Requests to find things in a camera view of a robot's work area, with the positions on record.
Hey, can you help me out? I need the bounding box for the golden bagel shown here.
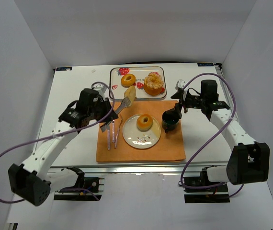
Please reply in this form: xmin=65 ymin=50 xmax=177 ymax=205
xmin=136 ymin=114 xmax=153 ymax=131

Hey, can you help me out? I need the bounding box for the elongated bread roll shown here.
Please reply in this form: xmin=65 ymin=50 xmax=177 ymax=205
xmin=124 ymin=85 xmax=136 ymax=107

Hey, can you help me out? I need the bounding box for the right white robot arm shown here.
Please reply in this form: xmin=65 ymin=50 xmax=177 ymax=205
xmin=162 ymin=80 xmax=270 ymax=186

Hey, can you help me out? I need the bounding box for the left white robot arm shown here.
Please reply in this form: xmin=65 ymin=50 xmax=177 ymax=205
xmin=8 ymin=84 xmax=117 ymax=206

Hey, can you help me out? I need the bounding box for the sugar topped round bread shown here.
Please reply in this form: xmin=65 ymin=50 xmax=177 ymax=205
xmin=144 ymin=72 xmax=164 ymax=96

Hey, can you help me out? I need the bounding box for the black cup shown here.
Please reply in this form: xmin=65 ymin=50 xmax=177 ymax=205
xmin=161 ymin=113 xmax=179 ymax=133

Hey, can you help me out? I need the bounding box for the orange cloth placemat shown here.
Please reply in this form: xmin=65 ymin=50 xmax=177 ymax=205
xmin=96 ymin=100 xmax=186 ymax=162

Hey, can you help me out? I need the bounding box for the round white yellow plate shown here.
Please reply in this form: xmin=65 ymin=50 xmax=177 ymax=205
xmin=122 ymin=114 xmax=161 ymax=149

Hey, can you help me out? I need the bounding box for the strawberry pattern rectangular tray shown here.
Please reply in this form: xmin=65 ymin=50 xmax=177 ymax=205
xmin=109 ymin=66 xmax=167 ymax=101

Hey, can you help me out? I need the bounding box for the right table label sticker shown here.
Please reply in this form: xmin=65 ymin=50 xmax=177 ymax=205
xmin=197 ymin=62 xmax=214 ymax=67

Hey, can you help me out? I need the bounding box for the table label sticker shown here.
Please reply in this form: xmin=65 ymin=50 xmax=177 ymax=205
xmin=56 ymin=67 xmax=72 ymax=71
xmin=197 ymin=62 xmax=214 ymax=67

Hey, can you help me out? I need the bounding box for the left table label sticker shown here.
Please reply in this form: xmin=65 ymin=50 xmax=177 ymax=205
xmin=56 ymin=67 xmax=72 ymax=71

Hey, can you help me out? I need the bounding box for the table knife pink handle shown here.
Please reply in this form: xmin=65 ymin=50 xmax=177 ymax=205
xmin=106 ymin=127 xmax=111 ymax=150

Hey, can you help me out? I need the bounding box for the spoon pink handle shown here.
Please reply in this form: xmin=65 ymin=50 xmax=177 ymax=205
xmin=111 ymin=120 xmax=115 ymax=143

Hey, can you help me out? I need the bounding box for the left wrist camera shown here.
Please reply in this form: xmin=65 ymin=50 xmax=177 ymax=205
xmin=91 ymin=82 xmax=107 ymax=98

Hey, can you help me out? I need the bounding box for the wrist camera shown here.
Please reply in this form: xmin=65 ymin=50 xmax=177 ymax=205
xmin=175 ymin=79 xmax=188 ymax=96
xmin=91 ymin=82 xmax=107 ymax=98

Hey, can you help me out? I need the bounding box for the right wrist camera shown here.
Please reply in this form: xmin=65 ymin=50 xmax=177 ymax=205
xmin=175 ymin=79 xmax=188 ymax=96

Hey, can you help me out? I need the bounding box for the fork pink handle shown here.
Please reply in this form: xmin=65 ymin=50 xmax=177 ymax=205
xmin=114 ymin=114 xmax=123 ymax=149

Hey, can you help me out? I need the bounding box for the golden bagel far ring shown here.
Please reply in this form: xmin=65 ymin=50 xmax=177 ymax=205
xmin=121 ymin=73 xmax=137 ymax=87

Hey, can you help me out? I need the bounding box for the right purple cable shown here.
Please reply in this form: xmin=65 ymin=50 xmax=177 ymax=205
xmin=178 ymin=73 xmax=245 ymax=197

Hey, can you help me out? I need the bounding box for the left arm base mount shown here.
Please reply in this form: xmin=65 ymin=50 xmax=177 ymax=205
xmin=54 ymin=177 xmax=105 ymax=201

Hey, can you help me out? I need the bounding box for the aluminium table frame rail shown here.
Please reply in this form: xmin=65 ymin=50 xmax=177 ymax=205
xmin=14 ymin=162 xmax=226 ymax=192

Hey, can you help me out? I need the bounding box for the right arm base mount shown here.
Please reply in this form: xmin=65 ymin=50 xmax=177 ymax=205
xmin=183 ymin=167 xmax=230 ymax=204

